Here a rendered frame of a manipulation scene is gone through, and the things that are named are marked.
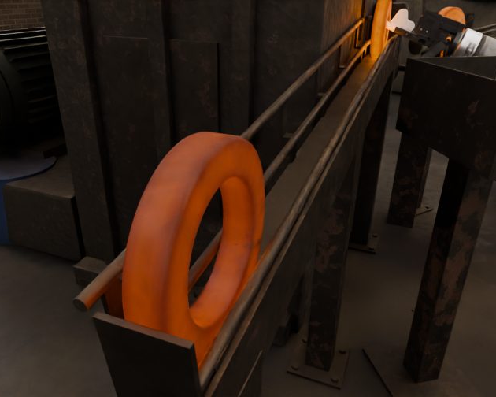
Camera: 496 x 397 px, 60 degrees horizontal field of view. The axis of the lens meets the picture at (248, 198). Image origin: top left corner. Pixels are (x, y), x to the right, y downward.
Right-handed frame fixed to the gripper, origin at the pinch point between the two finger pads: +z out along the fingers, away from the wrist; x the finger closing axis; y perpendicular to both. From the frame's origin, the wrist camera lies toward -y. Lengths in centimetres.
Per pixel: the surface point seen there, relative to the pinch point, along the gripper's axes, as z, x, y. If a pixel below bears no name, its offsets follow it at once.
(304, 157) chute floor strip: -3, 71, -16
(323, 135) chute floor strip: -3, 61, -14
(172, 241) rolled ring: -3, 116, -5
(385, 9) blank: 0.7, 6.1, 4.0
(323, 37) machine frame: 5.9, 47.0, -1.7
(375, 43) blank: -0.6, 7.1, -4.5
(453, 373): -53, 47, -60
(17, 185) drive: 83, 44, -80
